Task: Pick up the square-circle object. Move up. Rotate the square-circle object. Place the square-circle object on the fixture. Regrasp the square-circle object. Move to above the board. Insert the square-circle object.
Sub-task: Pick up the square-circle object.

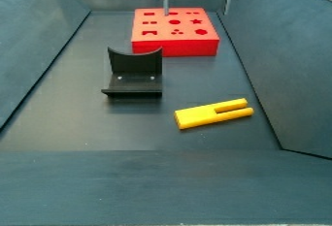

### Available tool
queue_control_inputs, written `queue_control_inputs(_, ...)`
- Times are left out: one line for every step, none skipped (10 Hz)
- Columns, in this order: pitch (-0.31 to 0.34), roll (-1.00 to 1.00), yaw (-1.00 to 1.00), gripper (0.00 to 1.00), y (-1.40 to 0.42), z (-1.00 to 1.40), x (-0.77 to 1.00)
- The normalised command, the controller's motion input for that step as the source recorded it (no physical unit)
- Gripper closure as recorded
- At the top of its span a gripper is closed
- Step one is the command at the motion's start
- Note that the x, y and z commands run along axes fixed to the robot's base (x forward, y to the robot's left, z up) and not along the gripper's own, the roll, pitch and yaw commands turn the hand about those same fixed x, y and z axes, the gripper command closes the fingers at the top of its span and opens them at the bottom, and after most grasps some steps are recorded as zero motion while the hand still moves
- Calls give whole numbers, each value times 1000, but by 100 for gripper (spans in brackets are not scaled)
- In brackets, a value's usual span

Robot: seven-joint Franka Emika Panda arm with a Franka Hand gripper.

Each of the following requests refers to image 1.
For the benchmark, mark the yellow square-circle object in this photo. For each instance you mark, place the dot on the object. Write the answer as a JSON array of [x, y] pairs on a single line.
[[211, 113]]

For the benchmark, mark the red shape-sorter block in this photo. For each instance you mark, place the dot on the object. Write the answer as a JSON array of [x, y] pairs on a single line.
[[183, 33]]

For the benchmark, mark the black curved fixture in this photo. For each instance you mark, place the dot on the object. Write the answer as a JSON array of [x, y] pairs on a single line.
[[135, 73]]

